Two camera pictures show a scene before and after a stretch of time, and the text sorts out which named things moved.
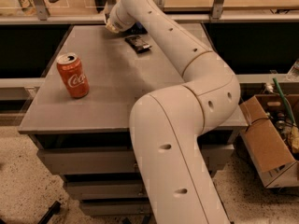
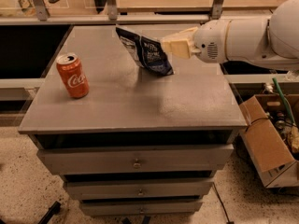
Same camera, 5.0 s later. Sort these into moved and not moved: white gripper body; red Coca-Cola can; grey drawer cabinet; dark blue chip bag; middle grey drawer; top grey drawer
Moved: dark blue chip bag; white gripper body
Not moved: middle grey drawer; grey drawer cabinet; top grey drawer; red Coca-Cola can
